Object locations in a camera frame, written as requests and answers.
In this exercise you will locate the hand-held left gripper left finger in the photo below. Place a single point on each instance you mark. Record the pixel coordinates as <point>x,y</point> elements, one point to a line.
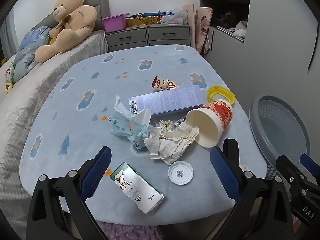
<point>96,172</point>

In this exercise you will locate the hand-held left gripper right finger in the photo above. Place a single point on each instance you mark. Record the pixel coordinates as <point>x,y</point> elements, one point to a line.
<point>225,172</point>

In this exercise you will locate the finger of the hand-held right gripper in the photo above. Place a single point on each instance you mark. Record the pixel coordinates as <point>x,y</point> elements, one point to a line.
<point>310,162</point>
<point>291,173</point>

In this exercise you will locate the white and green drink carton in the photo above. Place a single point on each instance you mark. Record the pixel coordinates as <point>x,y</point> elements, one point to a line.
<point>135,190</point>

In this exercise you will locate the grey perforated plastic basket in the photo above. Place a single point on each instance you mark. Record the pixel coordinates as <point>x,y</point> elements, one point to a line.
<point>280,130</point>

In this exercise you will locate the light blue wet wipes packet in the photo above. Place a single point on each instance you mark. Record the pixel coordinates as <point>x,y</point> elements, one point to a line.
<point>122,126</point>

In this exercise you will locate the red and white paper cup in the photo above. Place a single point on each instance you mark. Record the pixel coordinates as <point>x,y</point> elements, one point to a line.
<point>215,120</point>

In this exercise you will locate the white paper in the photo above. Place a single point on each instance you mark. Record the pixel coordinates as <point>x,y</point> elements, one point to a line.
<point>170,142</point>

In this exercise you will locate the blue cartoon printed blanket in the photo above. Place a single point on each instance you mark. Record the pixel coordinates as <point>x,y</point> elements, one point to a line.
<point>87,130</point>

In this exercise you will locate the purple fluffy cloth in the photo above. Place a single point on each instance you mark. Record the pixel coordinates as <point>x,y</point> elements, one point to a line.
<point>125,231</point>

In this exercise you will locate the long purple cardboard box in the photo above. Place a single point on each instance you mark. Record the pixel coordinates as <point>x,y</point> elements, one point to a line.
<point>170,100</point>

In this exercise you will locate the bed with grey sheet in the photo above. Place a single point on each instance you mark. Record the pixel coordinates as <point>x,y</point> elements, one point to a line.
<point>25,105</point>

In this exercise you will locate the red beige snack wrapper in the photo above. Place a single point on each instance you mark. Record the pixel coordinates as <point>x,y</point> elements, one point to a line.
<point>165,83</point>

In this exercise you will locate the grey open-niche cabinet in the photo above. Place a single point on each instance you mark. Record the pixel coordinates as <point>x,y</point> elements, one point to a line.
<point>225,42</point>

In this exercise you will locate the small green plush toy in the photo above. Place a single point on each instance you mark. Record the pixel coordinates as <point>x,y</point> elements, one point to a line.
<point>10,72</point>

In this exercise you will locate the grey drawer cabinet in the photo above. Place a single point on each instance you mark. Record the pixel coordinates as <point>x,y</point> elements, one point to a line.
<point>130,38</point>

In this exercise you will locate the small yellow toy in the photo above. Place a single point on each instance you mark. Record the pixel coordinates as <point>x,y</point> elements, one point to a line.
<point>52,41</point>

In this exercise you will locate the blue patterned quilt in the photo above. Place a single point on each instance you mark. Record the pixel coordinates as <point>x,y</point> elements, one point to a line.
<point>27,47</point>

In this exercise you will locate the white cloth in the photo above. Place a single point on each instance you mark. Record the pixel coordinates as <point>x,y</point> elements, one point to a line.
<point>241,28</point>

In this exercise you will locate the pink cartoon printed board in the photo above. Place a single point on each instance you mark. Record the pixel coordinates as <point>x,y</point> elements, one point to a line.
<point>203,27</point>
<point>188,22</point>

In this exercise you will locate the purple plastic bin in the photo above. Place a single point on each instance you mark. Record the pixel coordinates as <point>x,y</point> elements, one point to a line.
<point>115,23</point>

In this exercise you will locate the tan teddy bear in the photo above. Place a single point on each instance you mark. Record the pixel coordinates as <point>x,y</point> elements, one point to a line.
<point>75,20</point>

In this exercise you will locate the dark cloth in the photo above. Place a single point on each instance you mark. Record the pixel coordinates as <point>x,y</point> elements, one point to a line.
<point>227,17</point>

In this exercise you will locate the gold foil box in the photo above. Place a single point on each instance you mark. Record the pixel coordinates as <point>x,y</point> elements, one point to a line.
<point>143,21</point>

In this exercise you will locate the clear plastic bag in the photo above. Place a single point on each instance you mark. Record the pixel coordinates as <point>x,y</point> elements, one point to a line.
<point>175,17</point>

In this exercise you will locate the blue red stick-shaped item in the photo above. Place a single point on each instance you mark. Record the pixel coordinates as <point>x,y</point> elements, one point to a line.
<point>147,13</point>

